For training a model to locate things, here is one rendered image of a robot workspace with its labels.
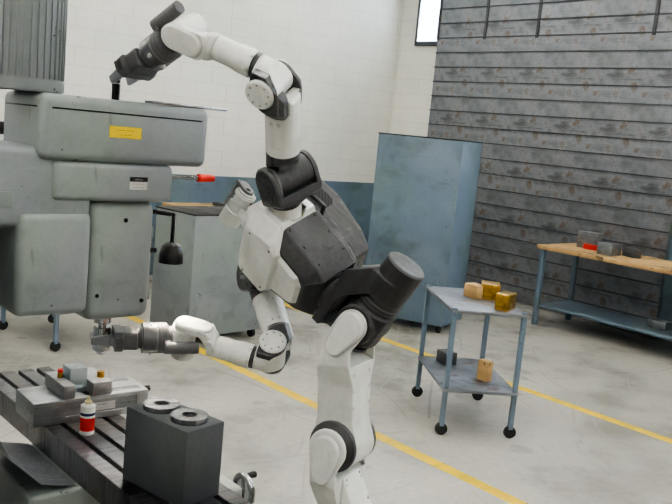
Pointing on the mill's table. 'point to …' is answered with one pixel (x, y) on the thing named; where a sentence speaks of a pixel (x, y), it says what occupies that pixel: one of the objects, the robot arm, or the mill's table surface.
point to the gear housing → (110, 182)
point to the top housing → (105, 129)
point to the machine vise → (67, 401)
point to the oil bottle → (87, 417)
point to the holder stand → (173, 450)
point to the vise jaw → (97, 383)
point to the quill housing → (118, 259)
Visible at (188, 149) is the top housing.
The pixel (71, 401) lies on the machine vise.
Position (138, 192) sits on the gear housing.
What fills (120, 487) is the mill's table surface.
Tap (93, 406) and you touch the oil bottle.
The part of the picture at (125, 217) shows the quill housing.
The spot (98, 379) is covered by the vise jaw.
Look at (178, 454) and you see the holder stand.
